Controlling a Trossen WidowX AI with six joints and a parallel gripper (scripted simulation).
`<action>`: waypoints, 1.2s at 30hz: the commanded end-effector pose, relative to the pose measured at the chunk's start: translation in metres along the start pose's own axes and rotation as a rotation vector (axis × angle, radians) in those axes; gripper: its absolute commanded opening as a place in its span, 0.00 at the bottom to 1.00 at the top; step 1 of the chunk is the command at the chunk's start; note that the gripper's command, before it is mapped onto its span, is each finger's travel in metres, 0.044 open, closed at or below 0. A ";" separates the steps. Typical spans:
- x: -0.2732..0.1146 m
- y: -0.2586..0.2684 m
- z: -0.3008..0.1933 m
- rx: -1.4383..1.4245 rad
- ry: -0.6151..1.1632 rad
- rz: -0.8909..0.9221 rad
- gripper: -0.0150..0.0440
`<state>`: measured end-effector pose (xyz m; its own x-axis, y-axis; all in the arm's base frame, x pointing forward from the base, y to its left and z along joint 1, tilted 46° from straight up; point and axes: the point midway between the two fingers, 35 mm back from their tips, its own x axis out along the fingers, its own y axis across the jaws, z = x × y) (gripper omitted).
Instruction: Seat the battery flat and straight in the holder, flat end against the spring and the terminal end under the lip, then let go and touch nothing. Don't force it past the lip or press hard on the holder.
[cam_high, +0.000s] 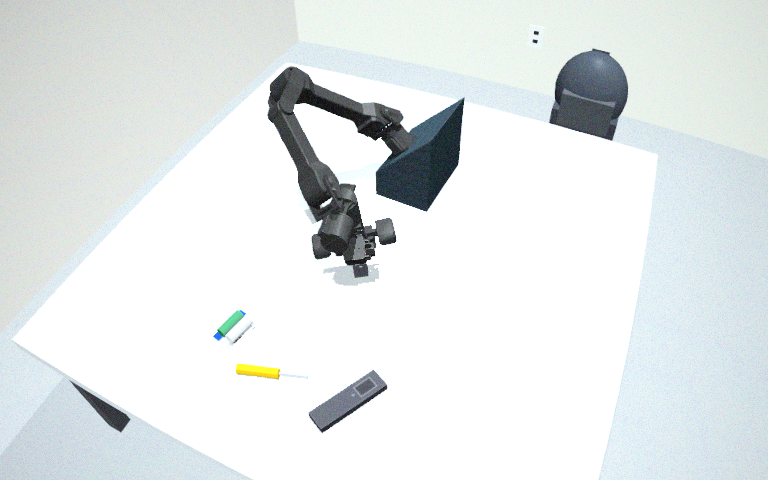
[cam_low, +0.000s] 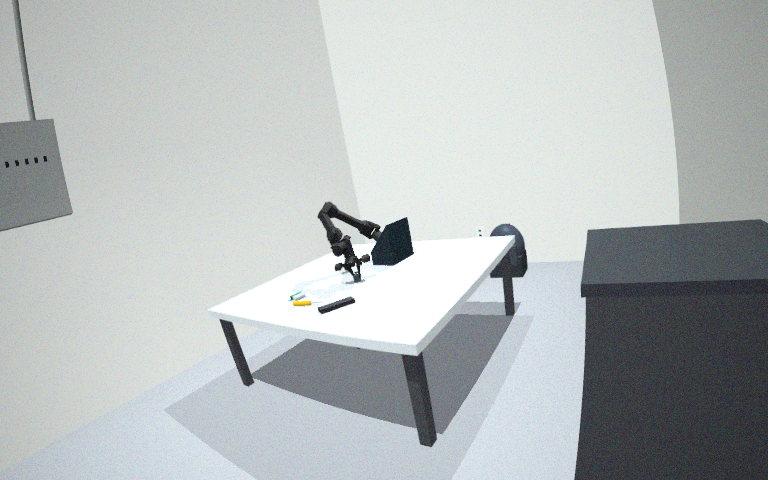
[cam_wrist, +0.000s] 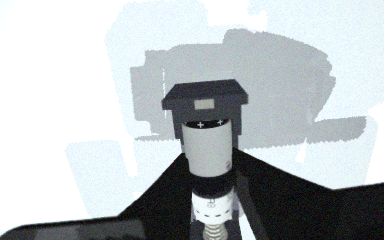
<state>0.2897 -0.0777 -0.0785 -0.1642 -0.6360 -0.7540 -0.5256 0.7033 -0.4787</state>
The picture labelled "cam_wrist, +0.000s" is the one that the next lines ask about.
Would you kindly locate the white cylindrical battery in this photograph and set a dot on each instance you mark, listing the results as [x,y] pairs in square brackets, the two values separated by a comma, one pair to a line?
[208,148]

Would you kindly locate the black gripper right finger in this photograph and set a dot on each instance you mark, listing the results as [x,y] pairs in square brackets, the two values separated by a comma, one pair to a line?
[281,206]

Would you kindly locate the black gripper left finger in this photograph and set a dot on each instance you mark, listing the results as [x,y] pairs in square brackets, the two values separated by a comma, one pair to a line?
[162,212]

